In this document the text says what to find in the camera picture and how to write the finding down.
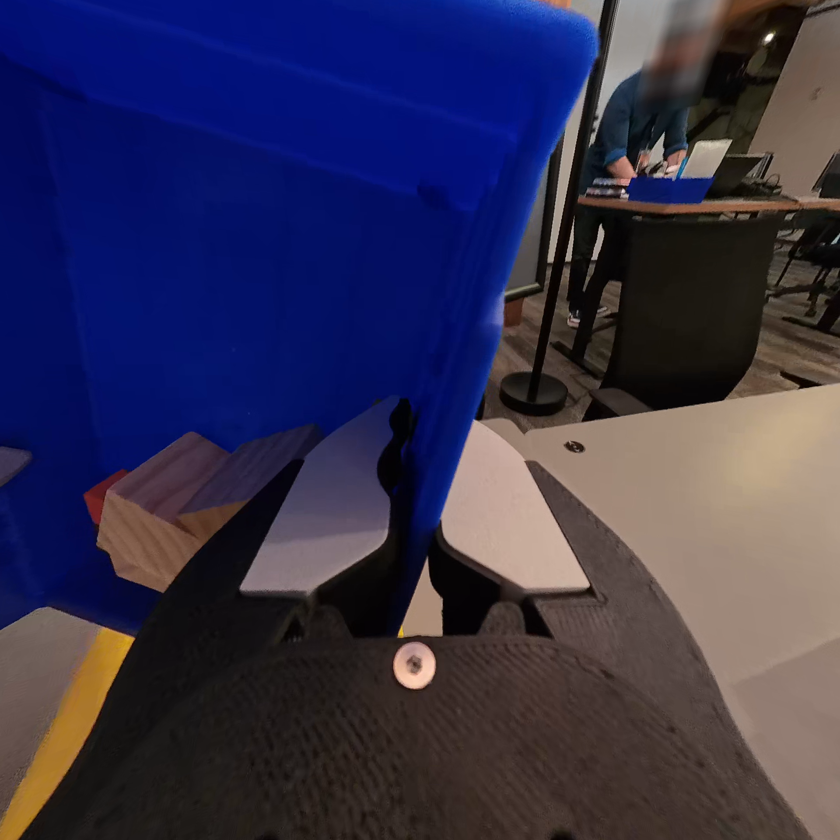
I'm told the open silver laptop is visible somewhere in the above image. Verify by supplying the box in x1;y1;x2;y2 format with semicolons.
679;139;734;179

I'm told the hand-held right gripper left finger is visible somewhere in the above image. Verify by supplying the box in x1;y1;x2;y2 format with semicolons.
238;394;413;601

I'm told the black pole stand round base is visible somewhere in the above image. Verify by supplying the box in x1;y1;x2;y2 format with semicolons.
500;0;621;416

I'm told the grey mat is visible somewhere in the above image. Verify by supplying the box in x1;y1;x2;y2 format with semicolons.
0;607;102;798

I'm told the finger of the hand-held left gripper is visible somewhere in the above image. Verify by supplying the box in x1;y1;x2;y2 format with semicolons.
0;446;34;489

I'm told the pile of coloured wooden cubes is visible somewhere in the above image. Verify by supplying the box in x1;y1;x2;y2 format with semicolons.
84;423;322;593

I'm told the black framed sign stand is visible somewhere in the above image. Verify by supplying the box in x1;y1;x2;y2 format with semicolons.
505;131;565;303

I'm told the blue plastic box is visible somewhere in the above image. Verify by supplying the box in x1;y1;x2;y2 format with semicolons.
0;0;599;634
626;174;715;204

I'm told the yellow plastic box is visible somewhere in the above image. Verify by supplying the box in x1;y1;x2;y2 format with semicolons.
0;626;137;840

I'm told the wooden top desk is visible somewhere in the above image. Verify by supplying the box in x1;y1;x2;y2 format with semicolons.
553;196;840;380

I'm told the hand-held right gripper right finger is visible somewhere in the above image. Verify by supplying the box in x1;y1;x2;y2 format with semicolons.
430;420;593;603

